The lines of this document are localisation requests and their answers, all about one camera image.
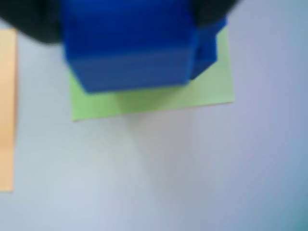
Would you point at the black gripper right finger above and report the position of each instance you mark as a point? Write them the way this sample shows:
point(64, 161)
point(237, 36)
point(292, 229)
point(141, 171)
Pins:
point(209, 10)

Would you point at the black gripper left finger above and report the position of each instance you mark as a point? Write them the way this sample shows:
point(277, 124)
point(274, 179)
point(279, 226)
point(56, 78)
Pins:
point(29, 19)

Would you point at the largest blue cube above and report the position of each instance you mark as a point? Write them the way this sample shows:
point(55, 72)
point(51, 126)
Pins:
point(204, 60)

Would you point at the small blue cube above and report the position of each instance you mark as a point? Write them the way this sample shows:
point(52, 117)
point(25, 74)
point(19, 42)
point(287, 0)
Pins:
point(127, 48)

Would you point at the green paper square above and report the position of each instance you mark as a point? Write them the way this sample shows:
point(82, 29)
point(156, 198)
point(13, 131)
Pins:
point(211, 84)

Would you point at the orange paper square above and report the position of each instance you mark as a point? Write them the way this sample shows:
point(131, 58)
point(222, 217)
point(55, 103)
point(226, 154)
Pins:
point(7, 108)

